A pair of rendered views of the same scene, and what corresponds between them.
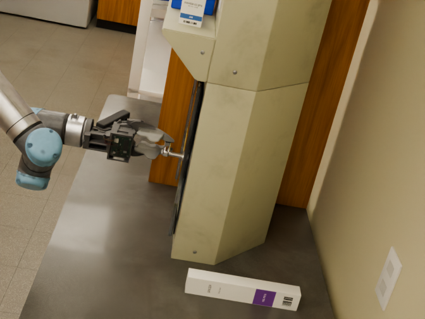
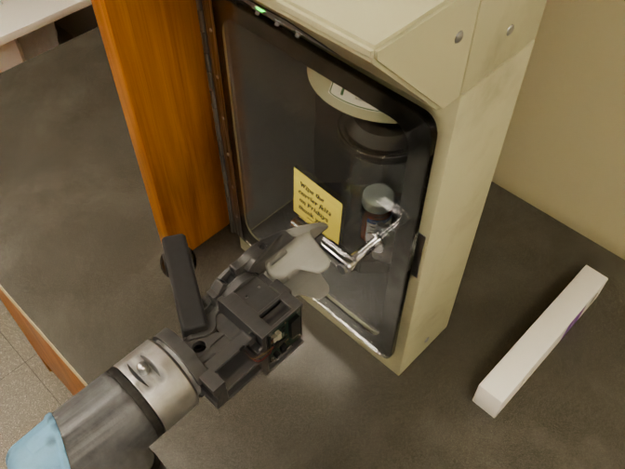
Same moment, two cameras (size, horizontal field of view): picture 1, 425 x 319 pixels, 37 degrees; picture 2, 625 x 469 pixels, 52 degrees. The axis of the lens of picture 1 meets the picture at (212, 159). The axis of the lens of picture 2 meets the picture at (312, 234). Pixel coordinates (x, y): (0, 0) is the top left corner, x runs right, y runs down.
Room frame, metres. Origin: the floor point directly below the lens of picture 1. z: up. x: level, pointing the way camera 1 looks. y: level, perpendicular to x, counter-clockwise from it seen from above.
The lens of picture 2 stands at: (1.10, 0.40, 1.73)
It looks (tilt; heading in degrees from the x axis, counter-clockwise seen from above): 50 degrees down; 320
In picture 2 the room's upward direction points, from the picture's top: straight up
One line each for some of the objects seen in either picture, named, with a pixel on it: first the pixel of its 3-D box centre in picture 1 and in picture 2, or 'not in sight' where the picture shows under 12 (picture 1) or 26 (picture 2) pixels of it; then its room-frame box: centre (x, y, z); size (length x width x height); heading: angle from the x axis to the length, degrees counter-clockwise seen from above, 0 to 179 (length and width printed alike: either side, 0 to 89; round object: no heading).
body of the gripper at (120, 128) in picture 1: (110, 138); (232, 331); (1.39, 0.25, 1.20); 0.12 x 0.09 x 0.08; 96
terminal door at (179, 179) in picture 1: (186, 141); (307, 194); (1.49, 0.07, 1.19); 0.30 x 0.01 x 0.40; 4
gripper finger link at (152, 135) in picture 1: (155, 137); (306, 252); (1.40, 0.15, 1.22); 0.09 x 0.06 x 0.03; 96
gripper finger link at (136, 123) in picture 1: (137, 129); (259, 265); (1.42, 0.19, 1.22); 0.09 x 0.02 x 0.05; 96
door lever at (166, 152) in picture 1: (173, 147); (335, 236); (1.41, 0.10, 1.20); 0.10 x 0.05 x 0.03; 4
